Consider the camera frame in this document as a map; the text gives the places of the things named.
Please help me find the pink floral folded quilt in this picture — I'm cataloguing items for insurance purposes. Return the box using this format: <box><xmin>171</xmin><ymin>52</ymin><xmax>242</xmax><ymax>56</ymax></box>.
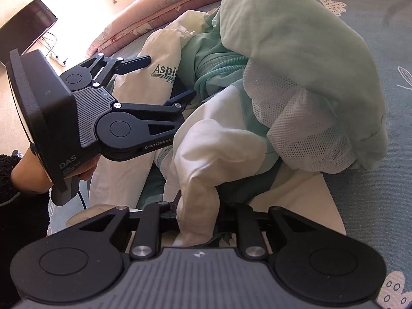
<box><xmin>87</xmin><ymin>0</ymin><xmax>403</xmax><ymax>56</ymax></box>

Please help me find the black fuzzy sleeve forearm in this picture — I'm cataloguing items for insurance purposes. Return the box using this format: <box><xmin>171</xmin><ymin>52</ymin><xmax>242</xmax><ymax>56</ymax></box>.
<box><xmin>1</xmin><ymin>152</ymin><xmax>50</xmax><ymax>308</ymax></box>

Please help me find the person's left hand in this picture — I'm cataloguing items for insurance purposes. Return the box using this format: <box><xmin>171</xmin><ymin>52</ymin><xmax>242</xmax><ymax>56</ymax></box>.
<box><xmin>10</xmin><ymin>147</ymin><xmax>101</xmax><ymax>196</ymax></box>

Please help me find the blue floral bed sheet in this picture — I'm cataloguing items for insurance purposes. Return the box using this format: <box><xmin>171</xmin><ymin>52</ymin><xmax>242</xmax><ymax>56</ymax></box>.
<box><xmin>47</xmin><ymin>0</ymin><xmax>412</xmax><ymax>309</ymax></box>

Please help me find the black flat television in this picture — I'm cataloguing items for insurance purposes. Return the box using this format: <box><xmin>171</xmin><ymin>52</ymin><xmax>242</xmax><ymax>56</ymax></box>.
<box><xmin>0</xmin><ymin>0</ymin><xmax>58</xmax><ymax>66</ymax></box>

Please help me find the white wall power strip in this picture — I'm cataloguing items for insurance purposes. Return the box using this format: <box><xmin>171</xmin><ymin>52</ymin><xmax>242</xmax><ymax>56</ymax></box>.
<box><xmin>49</xmin><ymin>52</ymin><xmax>68</xmax><ymax>67</ymax></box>

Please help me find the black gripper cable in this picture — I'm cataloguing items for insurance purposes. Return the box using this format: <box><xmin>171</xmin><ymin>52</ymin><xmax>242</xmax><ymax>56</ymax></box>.
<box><xmin>76</xmin><ymin>185</ymin><xmax>89</xmax><ymax>211</ymax></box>

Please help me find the white green hooded jacket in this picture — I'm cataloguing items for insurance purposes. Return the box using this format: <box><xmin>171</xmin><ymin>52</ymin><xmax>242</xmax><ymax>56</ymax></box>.
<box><xmin>89</xmin><ymin>11</ymin><xmax>388</xmax><ymax>246</ymax></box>

